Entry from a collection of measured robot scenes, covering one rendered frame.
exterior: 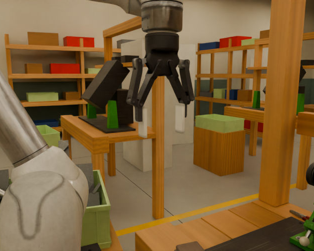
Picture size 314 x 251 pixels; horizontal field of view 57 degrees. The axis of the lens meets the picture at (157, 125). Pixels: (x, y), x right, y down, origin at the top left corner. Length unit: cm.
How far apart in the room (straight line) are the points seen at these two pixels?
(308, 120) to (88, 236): 95
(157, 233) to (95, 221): 23
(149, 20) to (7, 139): 46
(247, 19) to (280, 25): 902
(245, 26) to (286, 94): 900
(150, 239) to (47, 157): 44
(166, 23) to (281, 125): 77
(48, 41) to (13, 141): 601
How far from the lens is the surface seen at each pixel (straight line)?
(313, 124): 128
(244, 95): 658
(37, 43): 676
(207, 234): 109
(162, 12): 63
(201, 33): 904
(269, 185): 134
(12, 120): 81
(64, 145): 137
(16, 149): 81
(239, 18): 1004
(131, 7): 79
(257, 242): 105
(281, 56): 125
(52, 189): 62
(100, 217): 112
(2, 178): 138
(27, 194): 62
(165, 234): 104
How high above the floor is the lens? 143
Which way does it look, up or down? 10 degrees down
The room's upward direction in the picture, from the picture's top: straight up
